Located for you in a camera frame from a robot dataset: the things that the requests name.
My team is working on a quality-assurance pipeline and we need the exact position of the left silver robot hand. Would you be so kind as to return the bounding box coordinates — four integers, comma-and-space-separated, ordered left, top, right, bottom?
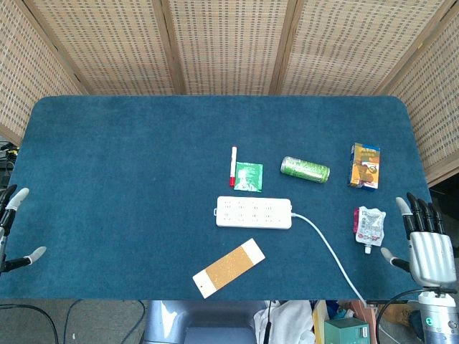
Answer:
0, 184, 47, 274

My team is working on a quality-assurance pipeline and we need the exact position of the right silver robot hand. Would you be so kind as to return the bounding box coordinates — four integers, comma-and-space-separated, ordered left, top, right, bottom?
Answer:
380, 192, 458, 288

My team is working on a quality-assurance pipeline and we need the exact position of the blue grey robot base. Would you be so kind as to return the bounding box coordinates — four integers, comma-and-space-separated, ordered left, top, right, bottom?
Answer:
142, 300, 267, 344

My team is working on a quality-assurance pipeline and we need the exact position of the white power strip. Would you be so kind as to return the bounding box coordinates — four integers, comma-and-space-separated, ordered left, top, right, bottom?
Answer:
213, 195, 293, 229

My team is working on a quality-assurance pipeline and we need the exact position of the tan work boot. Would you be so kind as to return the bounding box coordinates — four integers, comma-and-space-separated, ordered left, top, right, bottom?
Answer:
382, 302, 419, 328

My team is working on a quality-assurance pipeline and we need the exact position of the white spouted drink pouch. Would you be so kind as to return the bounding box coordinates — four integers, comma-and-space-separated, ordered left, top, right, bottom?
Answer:
353, 206, 387, 255

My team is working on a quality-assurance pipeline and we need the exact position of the orange blue snack box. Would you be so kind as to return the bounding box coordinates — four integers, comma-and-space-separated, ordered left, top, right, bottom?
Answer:
347, 142, 382, 191

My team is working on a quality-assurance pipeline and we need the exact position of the green cardboard box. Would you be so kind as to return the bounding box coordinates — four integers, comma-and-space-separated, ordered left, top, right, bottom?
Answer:
324, 317, 371, 344

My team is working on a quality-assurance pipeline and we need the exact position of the blue felt table mat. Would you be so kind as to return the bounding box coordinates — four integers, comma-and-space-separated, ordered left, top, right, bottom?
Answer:
0, 95, 453, 302

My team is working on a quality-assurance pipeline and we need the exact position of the green drink can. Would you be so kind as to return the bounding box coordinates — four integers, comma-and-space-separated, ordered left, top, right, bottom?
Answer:
280, 156, 331, 184

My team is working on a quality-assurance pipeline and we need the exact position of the white cloth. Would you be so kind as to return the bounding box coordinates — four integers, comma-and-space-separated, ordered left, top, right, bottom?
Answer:
253, 300, 317, 344

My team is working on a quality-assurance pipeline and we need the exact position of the green sachet packet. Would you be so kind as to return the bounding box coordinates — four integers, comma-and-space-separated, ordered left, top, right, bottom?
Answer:
233, 161, 264, 194

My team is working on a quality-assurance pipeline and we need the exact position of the white orange flat card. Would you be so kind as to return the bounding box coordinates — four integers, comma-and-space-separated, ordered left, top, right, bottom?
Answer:
191, 237, 267, 300

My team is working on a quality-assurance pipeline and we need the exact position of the red white marker pen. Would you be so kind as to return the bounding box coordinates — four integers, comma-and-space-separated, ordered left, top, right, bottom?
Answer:
228, 145, 238, 187

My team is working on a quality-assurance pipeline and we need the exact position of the woven bamboo folding screen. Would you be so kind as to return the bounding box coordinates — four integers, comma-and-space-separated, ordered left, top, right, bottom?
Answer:
0, 0, 459, 187

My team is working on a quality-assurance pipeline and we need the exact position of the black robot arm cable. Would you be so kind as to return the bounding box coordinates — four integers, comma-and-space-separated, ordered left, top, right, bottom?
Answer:
374, 286, 448, 344

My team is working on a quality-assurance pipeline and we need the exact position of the black floor cable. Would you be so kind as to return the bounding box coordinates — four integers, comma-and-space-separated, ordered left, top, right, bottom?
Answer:
0, 303, 60, 344

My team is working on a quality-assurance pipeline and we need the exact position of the white power strip cable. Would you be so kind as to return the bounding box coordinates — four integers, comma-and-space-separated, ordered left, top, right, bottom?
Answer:
290, 212, 367, 306

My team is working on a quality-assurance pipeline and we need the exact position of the blue floor cable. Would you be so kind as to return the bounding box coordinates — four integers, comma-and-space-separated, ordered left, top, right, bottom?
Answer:
62, 300, 84, 344

